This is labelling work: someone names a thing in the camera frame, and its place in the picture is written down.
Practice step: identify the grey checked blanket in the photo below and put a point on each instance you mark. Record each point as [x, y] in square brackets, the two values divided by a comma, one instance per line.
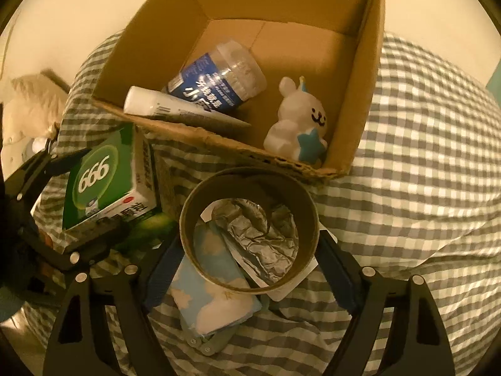
[411, 164]

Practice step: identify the crumpled silver foil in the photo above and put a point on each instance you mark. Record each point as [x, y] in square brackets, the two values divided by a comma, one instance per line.
[262, 243]

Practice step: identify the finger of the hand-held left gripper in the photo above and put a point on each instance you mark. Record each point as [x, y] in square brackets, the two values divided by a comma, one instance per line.
[47, 164]
[84, 251]

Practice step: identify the crumpled silver foil packet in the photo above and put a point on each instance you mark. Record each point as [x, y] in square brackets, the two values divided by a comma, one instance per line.
[280, 293]

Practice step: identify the white rabbit figurine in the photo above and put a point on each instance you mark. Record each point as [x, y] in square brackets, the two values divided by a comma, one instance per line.
[295, 121]

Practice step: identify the blue cloud-print tissue pack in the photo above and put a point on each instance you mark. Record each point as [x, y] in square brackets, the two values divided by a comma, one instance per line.
[211, 305]

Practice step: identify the green medicine box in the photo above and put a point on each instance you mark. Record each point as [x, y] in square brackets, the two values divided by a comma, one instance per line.
[105, 176]

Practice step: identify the clear bottle with blue label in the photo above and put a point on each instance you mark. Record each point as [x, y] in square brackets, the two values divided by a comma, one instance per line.
[219, 78]

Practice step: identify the white tube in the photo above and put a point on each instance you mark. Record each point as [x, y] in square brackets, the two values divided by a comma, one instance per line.
[164, 106]

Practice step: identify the glossy green packet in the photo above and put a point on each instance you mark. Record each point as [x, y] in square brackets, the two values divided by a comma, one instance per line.
[146, 231]

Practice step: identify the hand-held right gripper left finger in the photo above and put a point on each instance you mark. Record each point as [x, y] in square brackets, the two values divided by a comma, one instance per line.
[161, 278]

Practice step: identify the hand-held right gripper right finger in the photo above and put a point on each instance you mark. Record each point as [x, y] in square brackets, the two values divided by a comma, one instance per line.
[337, 282]

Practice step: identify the brown cardboard box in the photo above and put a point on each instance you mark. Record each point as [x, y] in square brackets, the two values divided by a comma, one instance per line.
[313, 62]

